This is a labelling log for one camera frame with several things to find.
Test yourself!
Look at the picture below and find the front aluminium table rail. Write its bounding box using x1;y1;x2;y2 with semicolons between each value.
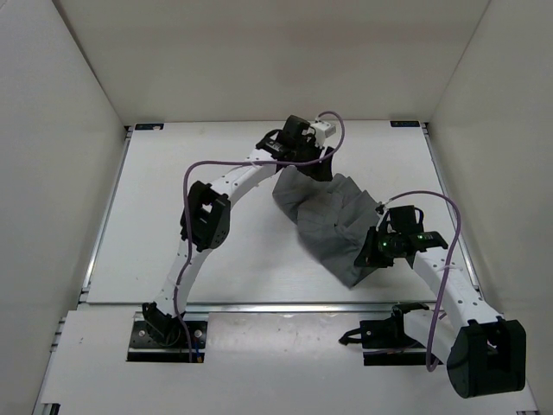
77;301;437;316

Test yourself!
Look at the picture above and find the grey pleated skirt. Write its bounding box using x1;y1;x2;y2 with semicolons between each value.
272;167;380;289

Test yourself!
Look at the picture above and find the blue corner label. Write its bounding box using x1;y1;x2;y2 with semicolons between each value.
390;120;420;128
134;123;164;131

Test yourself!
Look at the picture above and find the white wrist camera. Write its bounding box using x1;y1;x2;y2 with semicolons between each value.
376;200;391;231
308;119;336;147

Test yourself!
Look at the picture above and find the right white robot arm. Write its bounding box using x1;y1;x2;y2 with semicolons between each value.
340;206;526;399

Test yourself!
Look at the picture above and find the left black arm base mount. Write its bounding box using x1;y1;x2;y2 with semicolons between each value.
126;303;208;364

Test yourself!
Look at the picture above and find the left blue corner label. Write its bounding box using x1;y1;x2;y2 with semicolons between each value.
134;123;164;131

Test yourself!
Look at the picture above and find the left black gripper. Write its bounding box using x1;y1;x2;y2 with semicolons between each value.
293;136;334;182

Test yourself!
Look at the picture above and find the right blue corner label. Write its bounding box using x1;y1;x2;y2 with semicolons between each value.
390;120;420;128

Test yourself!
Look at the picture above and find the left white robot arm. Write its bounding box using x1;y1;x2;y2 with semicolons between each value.
142;116;345;347

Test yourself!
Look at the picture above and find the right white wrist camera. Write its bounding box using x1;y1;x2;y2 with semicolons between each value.
376;200;391;231

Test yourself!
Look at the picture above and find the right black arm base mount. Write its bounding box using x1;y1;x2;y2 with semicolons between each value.
338;303;430;367

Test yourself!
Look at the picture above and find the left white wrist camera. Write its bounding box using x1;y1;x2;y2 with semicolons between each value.
308;119;336;147

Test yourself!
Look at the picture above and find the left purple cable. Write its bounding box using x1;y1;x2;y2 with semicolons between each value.
179;110;345;362

